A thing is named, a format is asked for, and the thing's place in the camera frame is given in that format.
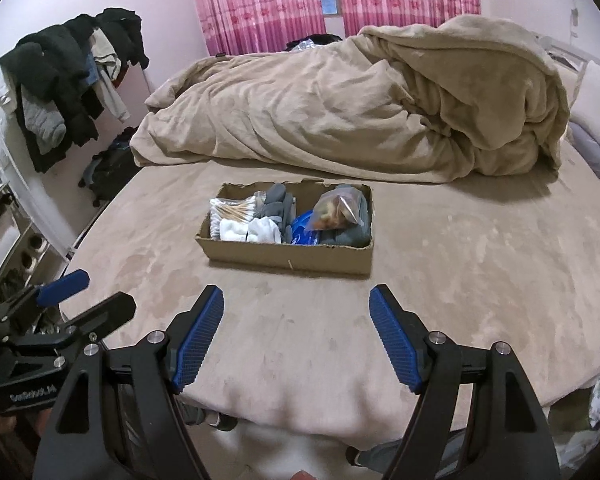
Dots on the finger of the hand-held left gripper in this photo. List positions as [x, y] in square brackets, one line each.
[65, 283]
[105, 311]

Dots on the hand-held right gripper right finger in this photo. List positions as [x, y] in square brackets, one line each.
[395, 340]

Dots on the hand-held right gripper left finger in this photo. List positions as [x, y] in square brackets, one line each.
[195, 340]

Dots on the grey knitted cloth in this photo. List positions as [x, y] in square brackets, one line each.
[355, 235]

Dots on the cardboard box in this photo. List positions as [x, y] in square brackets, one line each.
[280, 260]

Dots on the white socks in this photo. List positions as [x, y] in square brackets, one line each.
[260, 232]

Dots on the bag of cotton swabs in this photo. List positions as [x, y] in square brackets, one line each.
[235, 210]

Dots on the blue tissue pack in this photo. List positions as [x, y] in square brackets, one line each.
[302, 232]

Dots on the clear plastic snack bag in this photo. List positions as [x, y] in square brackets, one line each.
[332, 210]

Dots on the grey grip socks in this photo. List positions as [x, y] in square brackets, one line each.
[275, 202]

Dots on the person's right hand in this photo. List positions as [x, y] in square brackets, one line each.
[302, 475]

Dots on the white shelf unit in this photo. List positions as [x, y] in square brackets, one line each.
[15, 240]

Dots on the person's left shoe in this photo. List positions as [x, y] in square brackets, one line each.
[222, 421]

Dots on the person's shoe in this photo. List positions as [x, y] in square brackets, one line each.
[352, 456]
[222, 421]

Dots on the person's right leg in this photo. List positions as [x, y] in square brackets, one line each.
[395, 455]

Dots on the black backpack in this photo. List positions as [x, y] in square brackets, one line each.
[110, 170]

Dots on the person's right shoe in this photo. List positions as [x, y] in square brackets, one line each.
[352, 456]

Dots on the grey knitted sweater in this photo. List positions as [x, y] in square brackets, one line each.
[42, 125]

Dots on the beige garment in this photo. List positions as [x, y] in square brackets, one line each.
[110, 75]

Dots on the pile of dark clothes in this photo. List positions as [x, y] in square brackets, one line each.
[55, 70]

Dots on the tan fleece duvet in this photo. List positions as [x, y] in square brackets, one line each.
[330, 110]

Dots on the black hanging garment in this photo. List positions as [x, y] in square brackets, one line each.
[125, 32]

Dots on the grey pillow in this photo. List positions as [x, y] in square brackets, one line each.
[597, 155]

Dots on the dark bag behind duvet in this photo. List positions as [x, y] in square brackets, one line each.
[320, 40]

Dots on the grey bed headboard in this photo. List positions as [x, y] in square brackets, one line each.
[565, 47]

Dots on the wall socket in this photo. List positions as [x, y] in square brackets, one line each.
[575, 20]

